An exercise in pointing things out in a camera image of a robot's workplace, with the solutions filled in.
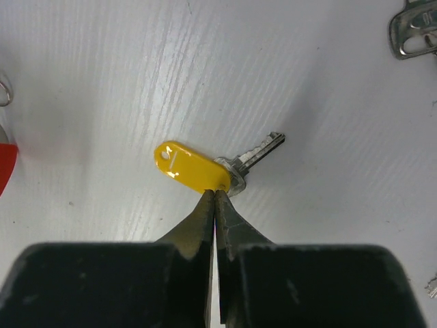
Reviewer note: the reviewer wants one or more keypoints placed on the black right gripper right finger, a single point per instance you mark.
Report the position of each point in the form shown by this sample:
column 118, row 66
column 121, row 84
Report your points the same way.
column 264, row 284

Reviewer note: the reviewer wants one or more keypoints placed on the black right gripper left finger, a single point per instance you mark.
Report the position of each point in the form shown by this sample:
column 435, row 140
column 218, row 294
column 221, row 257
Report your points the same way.
column 161, row 284

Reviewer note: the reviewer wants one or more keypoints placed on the metal key organizer red handle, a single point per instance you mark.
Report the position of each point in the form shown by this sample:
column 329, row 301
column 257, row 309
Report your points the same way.
column 9, row 151

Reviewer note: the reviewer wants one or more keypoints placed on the black hook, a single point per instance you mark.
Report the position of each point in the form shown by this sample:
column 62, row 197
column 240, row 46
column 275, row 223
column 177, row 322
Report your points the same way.
column 416, row 20

